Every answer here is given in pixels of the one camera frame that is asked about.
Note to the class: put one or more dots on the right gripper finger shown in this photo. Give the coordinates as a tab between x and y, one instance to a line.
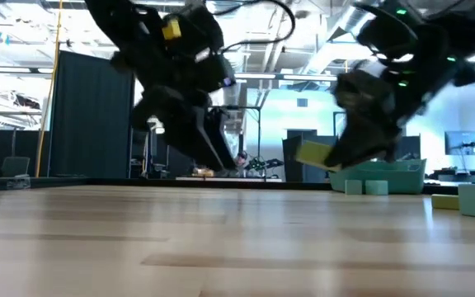
365	144
394	153

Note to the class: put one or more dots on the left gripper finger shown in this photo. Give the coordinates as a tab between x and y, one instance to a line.
221	140
198	144

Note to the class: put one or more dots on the green wooden block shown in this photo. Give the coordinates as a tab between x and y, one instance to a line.
445	202
313	154

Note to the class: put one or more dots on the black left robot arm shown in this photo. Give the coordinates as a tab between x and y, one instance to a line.
114	20

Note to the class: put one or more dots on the computer monitor on arm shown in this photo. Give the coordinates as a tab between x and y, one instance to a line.
464	142

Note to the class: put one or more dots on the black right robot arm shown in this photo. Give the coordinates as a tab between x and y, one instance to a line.
448	33

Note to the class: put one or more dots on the green plastic bin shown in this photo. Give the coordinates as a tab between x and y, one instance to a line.
402	177

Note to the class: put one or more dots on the person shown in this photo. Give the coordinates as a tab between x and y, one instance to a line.
242	158

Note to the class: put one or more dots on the background robot workstation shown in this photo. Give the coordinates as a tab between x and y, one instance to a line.
262	163

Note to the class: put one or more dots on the dark grey cabinet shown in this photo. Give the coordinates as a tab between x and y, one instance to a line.
290	165

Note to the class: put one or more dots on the yellow block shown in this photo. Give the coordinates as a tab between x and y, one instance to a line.
171	29

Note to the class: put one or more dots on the black fabric partition screen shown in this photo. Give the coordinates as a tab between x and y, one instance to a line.
91	123

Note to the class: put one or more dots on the grey chair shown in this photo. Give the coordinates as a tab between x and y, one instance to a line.
15	166

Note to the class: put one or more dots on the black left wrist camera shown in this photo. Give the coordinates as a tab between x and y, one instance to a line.
223	78

